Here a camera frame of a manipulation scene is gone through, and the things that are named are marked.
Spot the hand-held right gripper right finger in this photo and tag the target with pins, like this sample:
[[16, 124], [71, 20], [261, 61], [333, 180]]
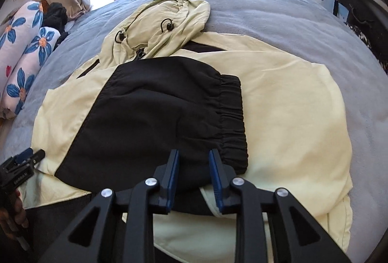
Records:
[[215, 179]]

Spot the blue-grey bed blanket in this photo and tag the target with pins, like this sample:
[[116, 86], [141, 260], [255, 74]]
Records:
[[257, 8]]

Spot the white blue cardboard box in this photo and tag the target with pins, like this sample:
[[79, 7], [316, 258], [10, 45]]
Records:
[[326, 1]]

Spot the pale green black hooded jacket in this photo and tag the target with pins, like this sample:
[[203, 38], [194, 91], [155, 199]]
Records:
[[288, 105]]

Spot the person's left hand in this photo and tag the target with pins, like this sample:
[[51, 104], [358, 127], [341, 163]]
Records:
[[16, 216]]

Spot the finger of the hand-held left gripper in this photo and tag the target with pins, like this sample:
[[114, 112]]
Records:
[[38, 156], [21, 155]]

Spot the dark clothes pile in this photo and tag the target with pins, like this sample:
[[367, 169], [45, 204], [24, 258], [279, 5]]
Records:
[[56, 19]]

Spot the rolled blue floral quilt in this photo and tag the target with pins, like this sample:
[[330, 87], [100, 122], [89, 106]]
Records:
[[27, 60]]

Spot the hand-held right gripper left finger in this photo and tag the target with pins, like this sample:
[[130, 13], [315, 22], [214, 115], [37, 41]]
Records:
[[173, 179]]

